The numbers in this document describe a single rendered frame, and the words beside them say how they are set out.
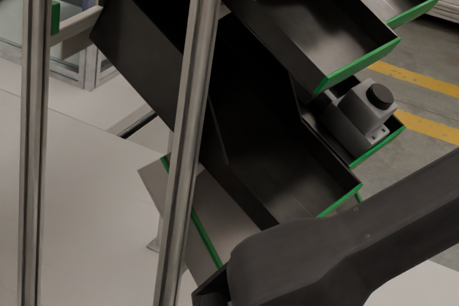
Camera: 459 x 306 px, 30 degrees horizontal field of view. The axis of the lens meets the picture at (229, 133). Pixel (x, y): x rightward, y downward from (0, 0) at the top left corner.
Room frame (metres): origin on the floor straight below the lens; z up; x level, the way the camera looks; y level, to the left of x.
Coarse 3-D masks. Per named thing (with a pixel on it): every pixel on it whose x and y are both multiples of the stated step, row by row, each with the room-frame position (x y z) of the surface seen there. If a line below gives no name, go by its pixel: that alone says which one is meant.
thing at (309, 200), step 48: (144, 0) 0.80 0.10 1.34; (144, 48) 0.72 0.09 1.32; (240, 48) 0.82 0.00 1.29; (144, 96) 0.72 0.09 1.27; (240, 96) 0.79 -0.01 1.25; (288, 96) 0.78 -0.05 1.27; (240, 144) 0.73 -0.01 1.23; (288, 144) 0.76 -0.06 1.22; (240, 192) 0.65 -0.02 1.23; (288, 192) 0.70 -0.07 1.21; (336, 192) 0.73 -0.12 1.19
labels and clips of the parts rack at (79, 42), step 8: (104, 0) 0.83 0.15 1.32; (56, 8) 0.75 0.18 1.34; (56, 16) 0.75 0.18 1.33; (56, 24) 0.75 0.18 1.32; (56, 32) 0.75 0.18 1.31; (80, 32) 0.81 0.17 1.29; (88, 32) 0.82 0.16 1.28; (64, 40) 0.78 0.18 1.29; (72, 40) 0.80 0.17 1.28; (80, 40) 0.81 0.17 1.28; (88, 40) 0.82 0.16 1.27; (64, 48) 0.78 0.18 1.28; (72, 48) 0.80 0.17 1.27; (80, 48) 0.81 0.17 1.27; (64, 56) 0.78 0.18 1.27; (184, 264) 0.68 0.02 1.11
